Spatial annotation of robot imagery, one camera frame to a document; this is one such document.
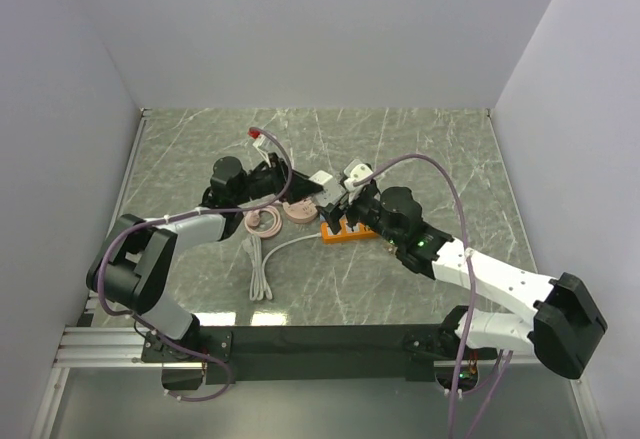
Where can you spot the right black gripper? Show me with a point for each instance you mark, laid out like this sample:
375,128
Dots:
332,214

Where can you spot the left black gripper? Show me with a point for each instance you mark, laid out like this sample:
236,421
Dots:
278,172

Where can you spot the white square smart plug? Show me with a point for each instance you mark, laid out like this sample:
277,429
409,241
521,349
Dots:
331,192

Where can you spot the pink round power socket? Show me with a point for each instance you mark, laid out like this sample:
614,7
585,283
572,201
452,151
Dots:
302,212

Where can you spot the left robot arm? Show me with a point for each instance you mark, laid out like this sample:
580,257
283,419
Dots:
133,265

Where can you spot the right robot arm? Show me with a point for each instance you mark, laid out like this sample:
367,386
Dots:
555,319

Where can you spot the orange power strip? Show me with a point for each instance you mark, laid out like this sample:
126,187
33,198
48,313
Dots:
346,233

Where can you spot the black base bar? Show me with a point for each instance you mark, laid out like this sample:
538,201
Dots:
269,353

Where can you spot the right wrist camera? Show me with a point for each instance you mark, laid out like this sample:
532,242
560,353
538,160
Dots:
355,173

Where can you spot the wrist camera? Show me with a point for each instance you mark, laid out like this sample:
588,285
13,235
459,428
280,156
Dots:
261,144
355,173

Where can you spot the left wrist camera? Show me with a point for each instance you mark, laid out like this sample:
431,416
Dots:
261,144

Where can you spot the aluminium rail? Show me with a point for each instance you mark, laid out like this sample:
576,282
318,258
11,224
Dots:
86,346

